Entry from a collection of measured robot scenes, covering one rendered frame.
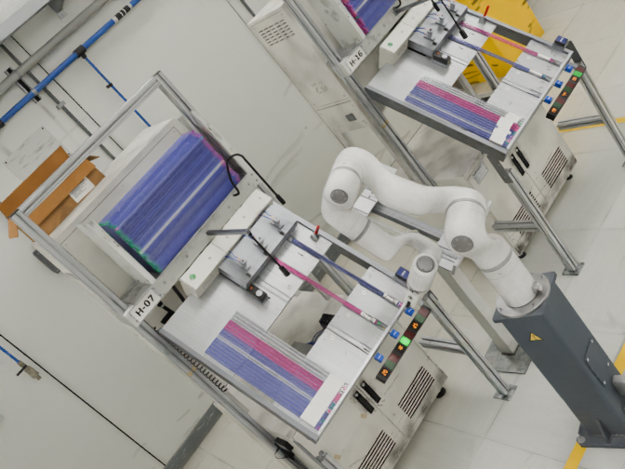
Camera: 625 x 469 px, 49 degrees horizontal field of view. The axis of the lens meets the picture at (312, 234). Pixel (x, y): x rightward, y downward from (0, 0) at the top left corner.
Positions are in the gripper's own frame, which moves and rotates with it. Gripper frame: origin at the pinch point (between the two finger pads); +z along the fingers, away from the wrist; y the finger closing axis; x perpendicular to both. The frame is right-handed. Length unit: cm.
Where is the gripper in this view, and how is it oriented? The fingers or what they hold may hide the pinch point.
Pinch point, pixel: (413, 301)
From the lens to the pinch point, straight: 256.5
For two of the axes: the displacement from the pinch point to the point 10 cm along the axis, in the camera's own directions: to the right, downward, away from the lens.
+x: -8.3, -5.0, 2.6
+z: 0.0, 4.7, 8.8
